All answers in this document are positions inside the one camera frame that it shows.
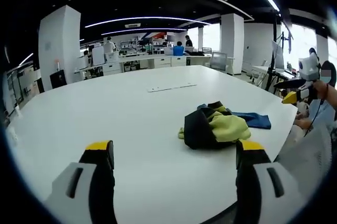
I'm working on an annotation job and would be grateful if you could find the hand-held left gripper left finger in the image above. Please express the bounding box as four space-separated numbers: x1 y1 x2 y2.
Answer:
43 140 118 224

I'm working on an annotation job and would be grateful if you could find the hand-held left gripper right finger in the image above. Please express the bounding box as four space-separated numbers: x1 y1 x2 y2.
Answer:
234 139 316 224

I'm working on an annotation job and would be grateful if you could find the black yellow blue garment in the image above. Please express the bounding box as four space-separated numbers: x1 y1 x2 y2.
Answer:
177 100 272 150

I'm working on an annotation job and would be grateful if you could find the person's right hand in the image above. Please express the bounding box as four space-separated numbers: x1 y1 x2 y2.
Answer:
314 79 330 101

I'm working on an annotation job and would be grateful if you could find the person's head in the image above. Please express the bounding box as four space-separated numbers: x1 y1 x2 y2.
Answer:
319 60 337 88

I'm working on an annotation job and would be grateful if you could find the computer monitor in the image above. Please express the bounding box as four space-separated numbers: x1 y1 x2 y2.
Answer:
271 40 286 71

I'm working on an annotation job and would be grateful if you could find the white mesh chair back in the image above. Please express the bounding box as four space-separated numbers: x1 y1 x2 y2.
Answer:
273 123 333 198

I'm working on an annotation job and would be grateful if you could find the white mesh office chair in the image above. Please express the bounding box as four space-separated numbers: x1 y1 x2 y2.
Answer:
205 51 229 74

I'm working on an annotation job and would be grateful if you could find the black box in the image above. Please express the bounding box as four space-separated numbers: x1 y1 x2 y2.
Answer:
49 70 68 89

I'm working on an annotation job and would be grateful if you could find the white table cover plate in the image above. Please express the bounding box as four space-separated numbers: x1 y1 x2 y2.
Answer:
147 84 198 93

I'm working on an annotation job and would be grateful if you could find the white desk row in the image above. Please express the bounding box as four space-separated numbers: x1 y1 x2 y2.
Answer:
74 52 235 80

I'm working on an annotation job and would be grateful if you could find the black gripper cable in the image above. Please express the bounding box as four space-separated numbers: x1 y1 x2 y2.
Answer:
304 97 324 137

